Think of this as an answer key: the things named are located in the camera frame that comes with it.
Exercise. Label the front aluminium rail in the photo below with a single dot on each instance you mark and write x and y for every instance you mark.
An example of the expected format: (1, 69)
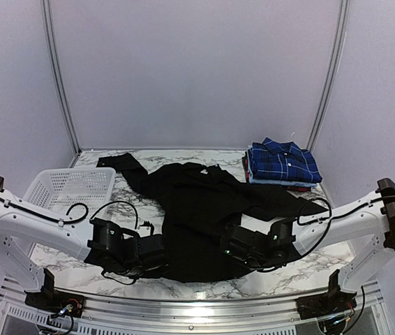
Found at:
(260, 315)

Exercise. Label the aluminium frame post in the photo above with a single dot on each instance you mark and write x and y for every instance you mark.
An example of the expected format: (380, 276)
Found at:
(332, 69)
(55, 66)

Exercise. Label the white plastic basket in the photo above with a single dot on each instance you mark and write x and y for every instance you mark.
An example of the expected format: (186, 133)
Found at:
(58, 189)

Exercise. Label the red plaid folded shirt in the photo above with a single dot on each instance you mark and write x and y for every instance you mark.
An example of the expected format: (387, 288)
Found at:
(289, 188)

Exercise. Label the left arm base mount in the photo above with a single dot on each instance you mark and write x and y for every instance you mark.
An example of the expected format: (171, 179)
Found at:
(55, 301)

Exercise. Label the blue plaid folded shirt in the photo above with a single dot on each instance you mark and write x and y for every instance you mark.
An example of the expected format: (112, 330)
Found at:
(282, 161)

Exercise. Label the left aluminium frame post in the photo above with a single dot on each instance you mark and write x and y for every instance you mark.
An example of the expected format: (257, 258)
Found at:
(55, 66)

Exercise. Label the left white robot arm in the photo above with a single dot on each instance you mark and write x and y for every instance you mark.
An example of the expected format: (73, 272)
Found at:
(20, 219)

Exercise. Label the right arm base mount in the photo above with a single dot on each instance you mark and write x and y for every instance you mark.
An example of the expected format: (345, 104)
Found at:
(316, 306)

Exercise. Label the black long sleeve shirt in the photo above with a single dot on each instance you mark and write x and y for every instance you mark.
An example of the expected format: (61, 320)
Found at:
(201, 203)

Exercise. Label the right aluminium frame post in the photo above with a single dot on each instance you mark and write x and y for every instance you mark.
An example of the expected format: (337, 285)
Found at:
(332, 69)

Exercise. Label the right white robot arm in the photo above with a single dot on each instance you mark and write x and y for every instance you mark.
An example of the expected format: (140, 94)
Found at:
(292, 239)

